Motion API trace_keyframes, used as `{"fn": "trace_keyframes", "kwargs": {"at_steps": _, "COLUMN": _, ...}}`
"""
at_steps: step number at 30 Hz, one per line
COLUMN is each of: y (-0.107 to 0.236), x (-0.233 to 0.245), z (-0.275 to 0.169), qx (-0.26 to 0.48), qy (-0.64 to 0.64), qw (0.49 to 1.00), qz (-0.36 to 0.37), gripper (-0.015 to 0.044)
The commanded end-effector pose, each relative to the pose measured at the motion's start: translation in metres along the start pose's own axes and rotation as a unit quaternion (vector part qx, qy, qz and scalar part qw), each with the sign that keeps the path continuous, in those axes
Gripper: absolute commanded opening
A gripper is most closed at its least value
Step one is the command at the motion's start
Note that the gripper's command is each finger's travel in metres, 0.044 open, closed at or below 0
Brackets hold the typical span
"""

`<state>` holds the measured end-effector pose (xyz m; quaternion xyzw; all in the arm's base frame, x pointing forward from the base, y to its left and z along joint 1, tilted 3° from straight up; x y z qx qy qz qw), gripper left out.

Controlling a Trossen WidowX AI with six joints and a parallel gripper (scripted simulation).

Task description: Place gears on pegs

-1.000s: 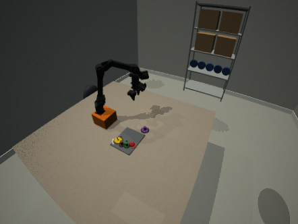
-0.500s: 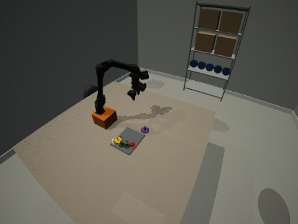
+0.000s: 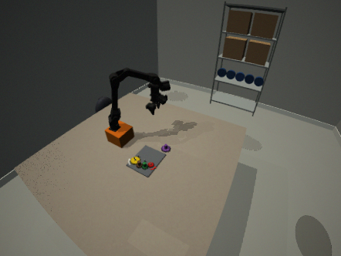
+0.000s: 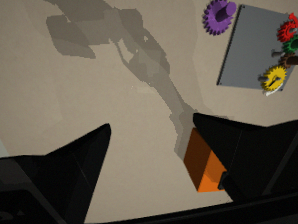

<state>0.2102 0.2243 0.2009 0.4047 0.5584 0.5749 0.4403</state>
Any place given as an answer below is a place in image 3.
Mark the brown gear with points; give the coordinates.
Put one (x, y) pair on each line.
(139, 164)

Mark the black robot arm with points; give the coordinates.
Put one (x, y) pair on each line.
(154, 83)

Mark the purple gear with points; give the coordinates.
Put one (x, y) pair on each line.
(165, 148)

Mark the yellow gear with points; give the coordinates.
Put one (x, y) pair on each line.
(132, 161)

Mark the green gear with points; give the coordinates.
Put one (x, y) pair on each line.
(145, 166)

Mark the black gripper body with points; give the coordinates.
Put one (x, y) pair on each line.
(152, 105)

